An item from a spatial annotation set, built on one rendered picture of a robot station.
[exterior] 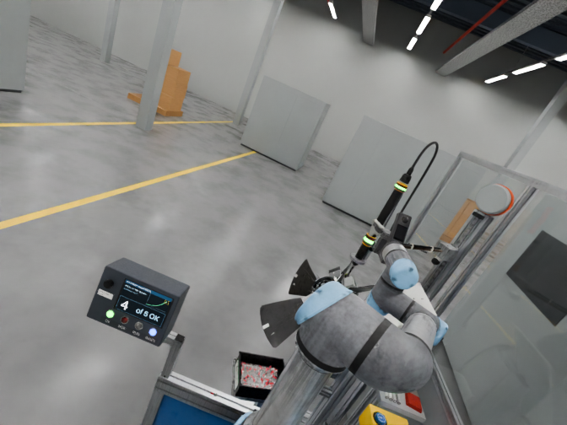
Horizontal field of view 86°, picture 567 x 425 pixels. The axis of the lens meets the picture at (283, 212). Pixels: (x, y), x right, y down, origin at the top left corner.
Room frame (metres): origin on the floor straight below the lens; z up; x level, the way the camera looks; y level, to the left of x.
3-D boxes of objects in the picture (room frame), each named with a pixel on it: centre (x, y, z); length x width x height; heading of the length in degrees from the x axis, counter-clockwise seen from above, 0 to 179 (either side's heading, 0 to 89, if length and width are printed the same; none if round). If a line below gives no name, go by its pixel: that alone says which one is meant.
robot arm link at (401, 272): (0.83, -0.38, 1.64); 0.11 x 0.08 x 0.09; 2
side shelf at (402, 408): (1.32, -0.91, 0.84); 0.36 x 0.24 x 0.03; 2
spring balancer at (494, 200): (1.61, -0.94, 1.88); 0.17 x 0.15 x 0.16; 2
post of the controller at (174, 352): (0.81, 0.15, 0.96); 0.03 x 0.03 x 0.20; 2
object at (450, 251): (1.56, -0.87, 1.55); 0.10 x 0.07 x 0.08; 127
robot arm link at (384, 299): (0.82, -0.40, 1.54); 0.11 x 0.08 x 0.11; 60
